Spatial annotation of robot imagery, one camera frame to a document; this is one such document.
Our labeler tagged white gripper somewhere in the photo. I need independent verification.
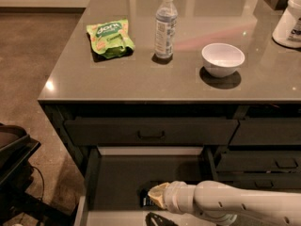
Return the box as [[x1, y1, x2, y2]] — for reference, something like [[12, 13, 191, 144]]
[[148, 181, 196, 214]]

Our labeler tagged dark blue rxbar wrapper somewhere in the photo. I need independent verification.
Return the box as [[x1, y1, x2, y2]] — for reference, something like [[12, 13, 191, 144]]
[[140, 189, 154, 207]]

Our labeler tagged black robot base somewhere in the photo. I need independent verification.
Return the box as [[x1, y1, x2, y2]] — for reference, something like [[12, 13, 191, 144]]
[[0, 124, 71, 226]]

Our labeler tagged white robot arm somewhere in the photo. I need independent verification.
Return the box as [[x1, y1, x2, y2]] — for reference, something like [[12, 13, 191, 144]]
[[148, 181, 301, 226]]

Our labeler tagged open middle drawer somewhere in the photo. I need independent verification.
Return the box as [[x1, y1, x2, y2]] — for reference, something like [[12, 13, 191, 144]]
[[74, 151, 215, 226]]

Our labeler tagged middle right drawer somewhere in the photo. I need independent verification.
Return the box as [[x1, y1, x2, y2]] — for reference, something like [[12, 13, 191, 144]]
[[216, 151, 301, 172]]

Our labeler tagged top left drawer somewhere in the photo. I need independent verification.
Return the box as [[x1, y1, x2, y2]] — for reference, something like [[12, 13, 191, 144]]
[[64, 117, 238, 146]]

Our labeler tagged bottom right drawer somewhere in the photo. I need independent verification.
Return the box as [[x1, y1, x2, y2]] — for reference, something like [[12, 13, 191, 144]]
[[218, 173, 301, 189]]

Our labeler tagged top right drawer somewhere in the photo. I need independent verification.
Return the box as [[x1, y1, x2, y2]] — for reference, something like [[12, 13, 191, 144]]
[[230, 118, 301, 146]]

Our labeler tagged dark counter cabinet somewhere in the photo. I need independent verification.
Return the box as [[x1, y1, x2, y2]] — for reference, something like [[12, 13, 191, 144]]
[[39, 0, 301, 181]]

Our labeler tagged white bowl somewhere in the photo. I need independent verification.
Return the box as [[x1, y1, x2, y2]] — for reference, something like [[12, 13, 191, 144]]
[[201, 43, 246, 78]]

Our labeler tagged green snack bag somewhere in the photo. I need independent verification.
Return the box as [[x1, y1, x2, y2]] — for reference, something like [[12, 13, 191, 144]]
[[86, 19, 135, 59]]

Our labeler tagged clear plastic water bottle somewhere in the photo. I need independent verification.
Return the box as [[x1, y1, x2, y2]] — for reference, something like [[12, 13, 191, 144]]
[[154, 0, 178, 60]]

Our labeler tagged white plastic jar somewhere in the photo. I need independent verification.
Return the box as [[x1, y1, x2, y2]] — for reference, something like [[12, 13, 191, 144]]
[[272, 0, 301, 49]]

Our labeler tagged black cable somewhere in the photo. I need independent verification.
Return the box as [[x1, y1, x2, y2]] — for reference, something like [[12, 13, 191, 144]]
[[29, 163, 46, 202]]

